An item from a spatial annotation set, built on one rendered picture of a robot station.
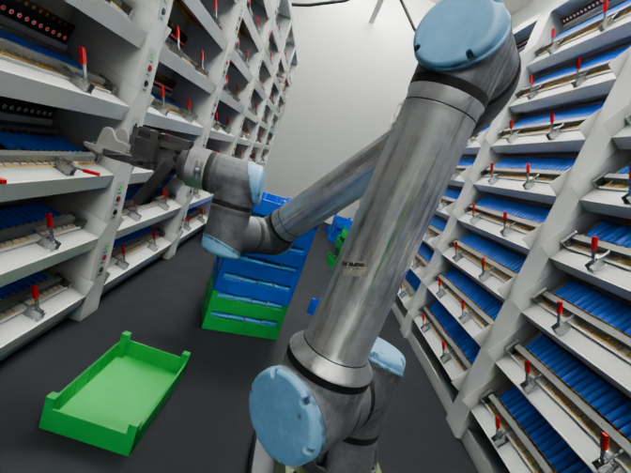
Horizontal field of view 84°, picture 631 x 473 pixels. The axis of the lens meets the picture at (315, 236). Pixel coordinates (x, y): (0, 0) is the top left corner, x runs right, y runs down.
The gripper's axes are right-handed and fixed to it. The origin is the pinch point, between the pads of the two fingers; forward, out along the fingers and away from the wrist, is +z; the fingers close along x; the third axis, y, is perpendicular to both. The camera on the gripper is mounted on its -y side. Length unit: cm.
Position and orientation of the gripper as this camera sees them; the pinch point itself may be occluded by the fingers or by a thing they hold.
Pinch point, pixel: (95, 147)
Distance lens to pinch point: 92.0
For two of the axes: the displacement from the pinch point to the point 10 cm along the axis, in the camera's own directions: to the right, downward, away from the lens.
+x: 0.2, 2.2, -9.8
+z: -9.6, -2.7, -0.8
